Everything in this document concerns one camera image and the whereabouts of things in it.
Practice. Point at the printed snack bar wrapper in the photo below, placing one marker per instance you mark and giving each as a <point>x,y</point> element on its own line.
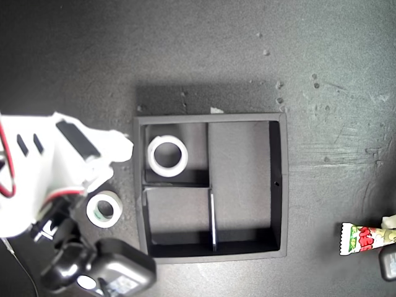
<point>362,239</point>

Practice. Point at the wide white tape roll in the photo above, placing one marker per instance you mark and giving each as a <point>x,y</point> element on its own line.
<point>153,164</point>

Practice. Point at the white tape roll green core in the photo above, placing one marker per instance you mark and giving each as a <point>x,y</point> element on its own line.
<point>92,216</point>

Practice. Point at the black compartment tray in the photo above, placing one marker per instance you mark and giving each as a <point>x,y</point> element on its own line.
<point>241,154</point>

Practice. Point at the small white paper scrap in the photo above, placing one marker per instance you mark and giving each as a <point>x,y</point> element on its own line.
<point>216,109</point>

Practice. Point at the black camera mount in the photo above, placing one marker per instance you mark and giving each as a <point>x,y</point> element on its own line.
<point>66,253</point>

